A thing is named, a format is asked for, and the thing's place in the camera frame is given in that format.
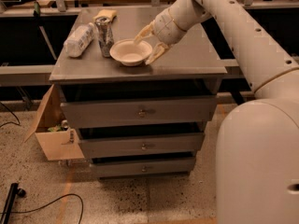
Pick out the black bar on floor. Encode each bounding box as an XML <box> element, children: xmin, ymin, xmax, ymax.
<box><xmin>0</xmin><ymin>183</ymin><xmax>26</xmax><ymax>224</ymax></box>

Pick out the bottom grey drawer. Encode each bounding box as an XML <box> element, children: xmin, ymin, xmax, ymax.
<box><xmin>90</xmin><ymin>157</ymin><xmax>195</xmax><ymax>178</ymax></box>

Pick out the grey drawer cabinet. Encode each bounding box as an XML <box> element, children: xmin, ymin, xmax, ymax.
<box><xmin>49</xmin><ymin>5</ymin><xmax>228</xmax><ymax>179</ymax></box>

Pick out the clear plastic water bottle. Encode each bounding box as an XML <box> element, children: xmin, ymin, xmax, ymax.
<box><xmin>64</xmin><ymin>22</ymin><xmax>94</xmax><ymax>58</ymax></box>

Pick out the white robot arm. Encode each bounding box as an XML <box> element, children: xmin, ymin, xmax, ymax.
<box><xmin>135</xmin><ymin>0</ymin><xmax>299</xmax><ymax>224</ymax></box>

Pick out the white paper bowl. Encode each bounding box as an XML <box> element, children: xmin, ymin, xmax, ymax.
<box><xmin>110</xmin><ymin>39</ymin><xmax>152</xmax><ymax>66</ymax></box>

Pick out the grey drawer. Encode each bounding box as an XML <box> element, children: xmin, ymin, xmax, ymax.
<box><xmin>61</xmin><ymin>96</ymin><xmax>217</xmax><ymax>129</ymax></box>
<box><xmin>90</xmin><ymin>157</ymin><xmax>195</xmax><ymax>178</ymax></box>
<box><xmin>79</xmin><ymin>133</ymin><xmax>205</xmax><ymax>159</ymax></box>

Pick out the middle grey drawer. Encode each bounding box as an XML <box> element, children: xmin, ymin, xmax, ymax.
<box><xmin>79</xmin><ymin>133</ymin><xmax>205</xmax><ymax>159</ymax></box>

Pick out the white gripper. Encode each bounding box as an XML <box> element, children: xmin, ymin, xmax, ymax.
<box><xmin>134</xmin><ymin>8</ymin><xmax>186</xmax><ymax>65</ymax></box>

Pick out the open cardboard box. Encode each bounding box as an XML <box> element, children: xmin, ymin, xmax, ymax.
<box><xmin>24</xmin><ymin>85</ymin><xmax>84</xmax><ymax>161</ymax></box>

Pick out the green item in box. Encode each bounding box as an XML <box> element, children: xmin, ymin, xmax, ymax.
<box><xmin>48</xmin><ymin>125</ymin><xmax>63</xmax><ymax>132</ymax></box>

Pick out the black cable on floor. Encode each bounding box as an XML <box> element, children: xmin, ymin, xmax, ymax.
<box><xmin>0</xmin><ymin>193</ymin><xmax>84</xmax><ymax>224</ymax></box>

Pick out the top grey drawer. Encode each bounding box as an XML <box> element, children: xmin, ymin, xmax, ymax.
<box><xmin>61</xmin><ymin>96</ymin><xmax>217</xmax><ymax>129</ymax></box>

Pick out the silver redbull can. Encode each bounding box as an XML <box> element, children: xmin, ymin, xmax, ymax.
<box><xmin>95</xmin><ymin>17</ymin><xmax>114</xmax><ymax>58</ymax></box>

